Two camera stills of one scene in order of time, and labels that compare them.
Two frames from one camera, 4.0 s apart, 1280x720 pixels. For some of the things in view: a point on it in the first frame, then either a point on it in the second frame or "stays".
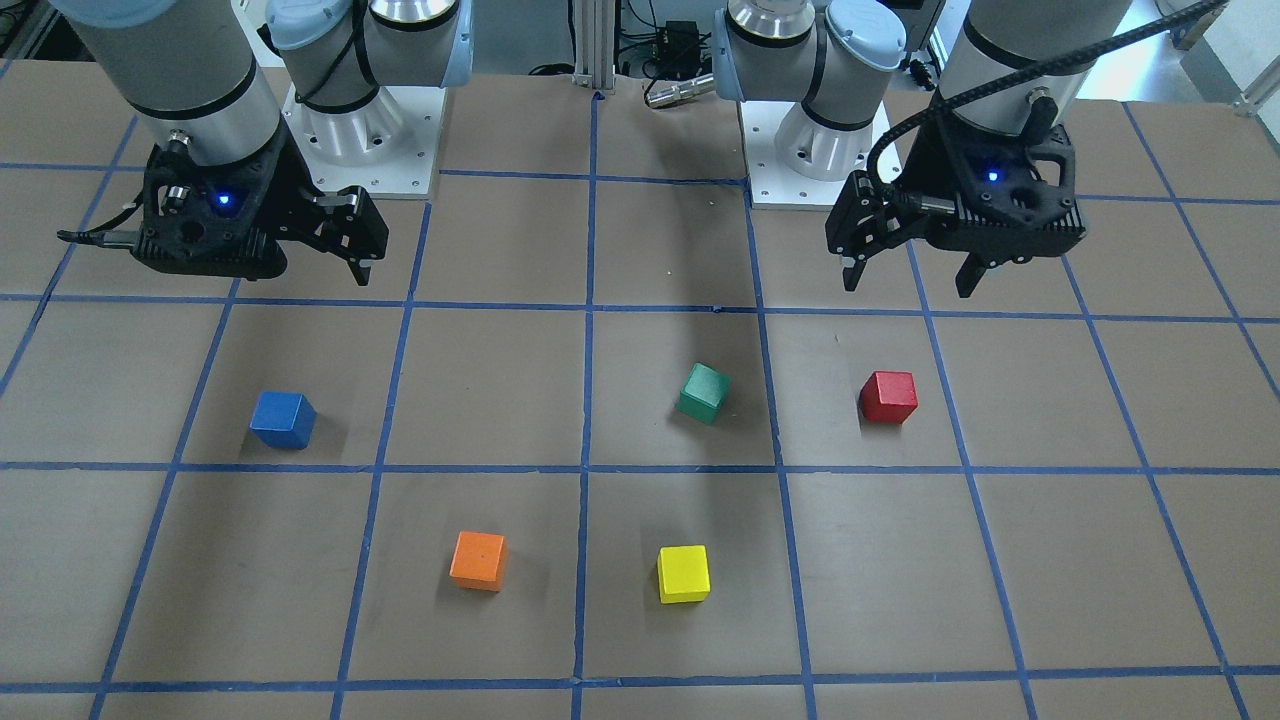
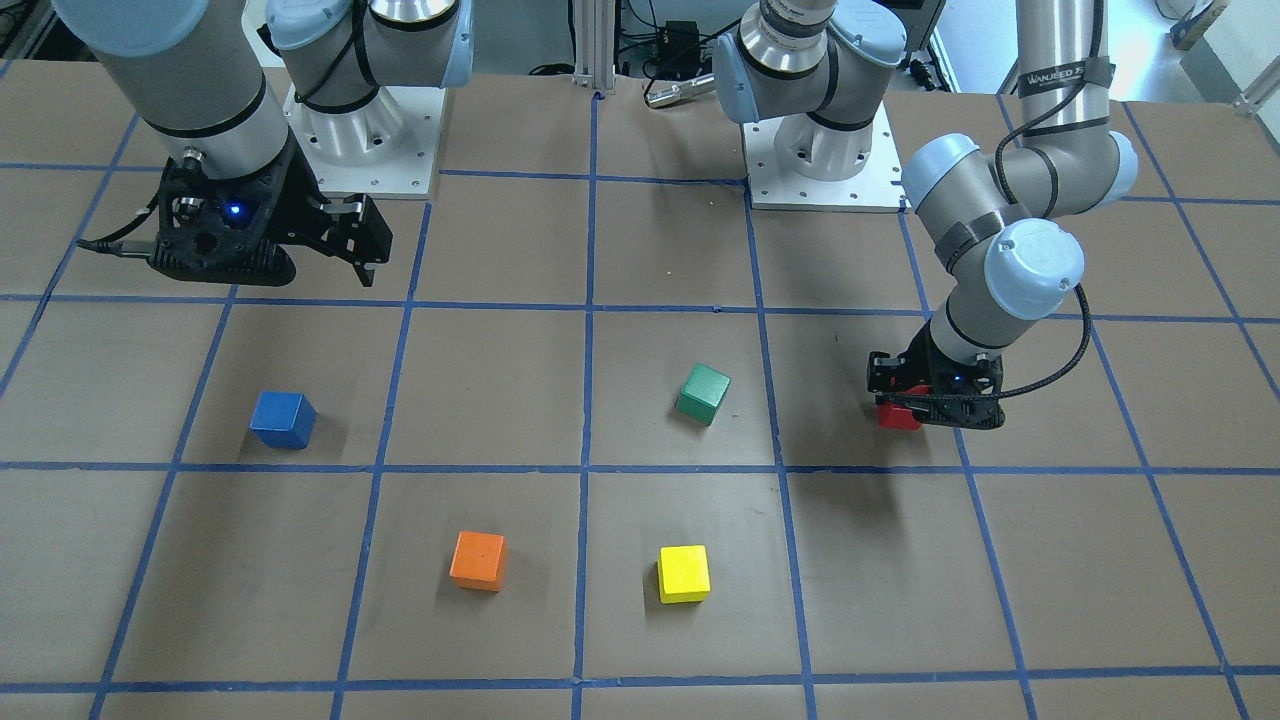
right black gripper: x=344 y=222 stays
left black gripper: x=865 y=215 to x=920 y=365
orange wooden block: x=479 y=560 stays
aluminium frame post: x=594 y=44 stays
